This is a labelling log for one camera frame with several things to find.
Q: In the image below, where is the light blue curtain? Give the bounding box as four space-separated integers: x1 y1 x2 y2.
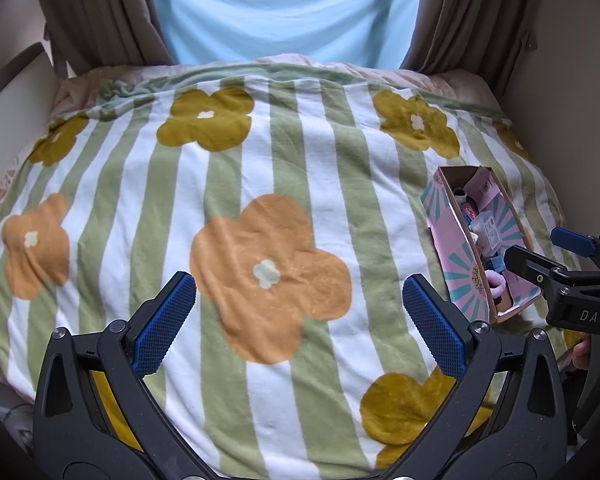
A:
144 0 427 69

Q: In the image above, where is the striped floral blanket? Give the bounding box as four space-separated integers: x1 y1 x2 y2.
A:
0 62 570 480

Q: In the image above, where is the brown curtain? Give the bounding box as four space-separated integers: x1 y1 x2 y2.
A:
401 0 550 80
30 0 177 80

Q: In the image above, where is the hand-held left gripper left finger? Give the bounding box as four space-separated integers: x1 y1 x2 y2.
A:
32 271 231 480

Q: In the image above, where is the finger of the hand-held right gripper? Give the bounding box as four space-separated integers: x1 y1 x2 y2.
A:
503 244 571 288
551 226 600 273

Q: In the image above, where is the pink sunburst cardboard box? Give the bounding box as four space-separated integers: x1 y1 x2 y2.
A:
420 165 546 324

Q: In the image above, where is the pink bedsheet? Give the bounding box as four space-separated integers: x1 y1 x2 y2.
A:
50 54 498 111

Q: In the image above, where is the clear labelled plastic case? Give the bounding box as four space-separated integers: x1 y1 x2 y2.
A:
472 214 505 257

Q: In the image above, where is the pink hair scrunchie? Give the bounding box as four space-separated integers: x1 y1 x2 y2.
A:
486 270 510 302

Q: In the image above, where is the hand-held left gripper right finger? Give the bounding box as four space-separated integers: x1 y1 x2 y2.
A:
380 274 568 480

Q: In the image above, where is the person's right hand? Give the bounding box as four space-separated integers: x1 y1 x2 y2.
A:
571 335 600 372

